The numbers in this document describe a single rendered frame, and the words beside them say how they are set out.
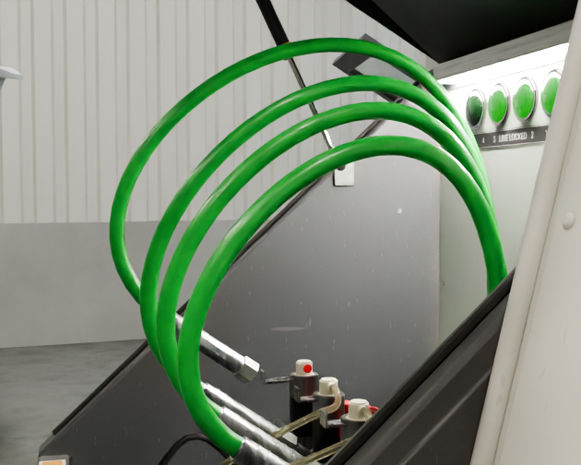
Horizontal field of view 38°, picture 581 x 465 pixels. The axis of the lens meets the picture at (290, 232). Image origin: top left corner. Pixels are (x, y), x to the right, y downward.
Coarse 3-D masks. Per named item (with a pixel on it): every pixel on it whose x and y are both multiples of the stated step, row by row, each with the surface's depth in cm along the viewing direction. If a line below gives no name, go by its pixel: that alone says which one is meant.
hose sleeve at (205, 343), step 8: (176, 320) 78; (176, 328) 78; (176, 336) 79; (208, 336) 79; (200, 344) 79; (208, 344) 79; (216, 344) 79; (224, 344) 80; (208, 352) 79; (216, 352) 79; (224, 352) 79; (232, 352) 80; (216, 360) 79; (224, 360) 79; (232, 360) 79; (240, 360) 80; (232, 368) 80; (240, 368) 80
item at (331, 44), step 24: (288, 48) 80; (312, 48) 80; (336, 48) 81; (360, 48) 81; (384, 48) 82; (240, 72) 79; (408, 72) 83; (192, 96) 78; (168, 120) 77; (144, 144) 77; (120, 192) 76; (120, 216) 76; (120, 240) 77; (120, 264) 77
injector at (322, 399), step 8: (320, 400) 73; (328, 400) 73; (344, 400) 74; (320, 408) 73; (344, 408) 74; (328, 416) 73; (336, 416) 73; (320, 424) 73; (320, 432) 73; (328, 432) 73; (336, 432) 73; (320, 440) 73; (328, 440) 73; (336, 440) 73; (296, 448) 73; (304, 448) 74; (320, 448) 73; (304, 456) 73; (328, 456) 73
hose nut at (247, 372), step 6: (246, 360) 80; (252, 360) 81; (246, 366) 80; (252, 366) 80; (258, 366) 81; (240, 372) 80; (246, 372) 80; (252, 372) 80; (240, 378) 80; (246, 378) 80; (252, 378) 80
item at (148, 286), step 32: (288, 96) 72; (320, 96) 72; (416, 96) 74; (256, 128) 71; (448, 128) 75; (224, 160) 71; (192, 192) 70; (160, 224) 70; (160, 256) 70; (256, 416) 72
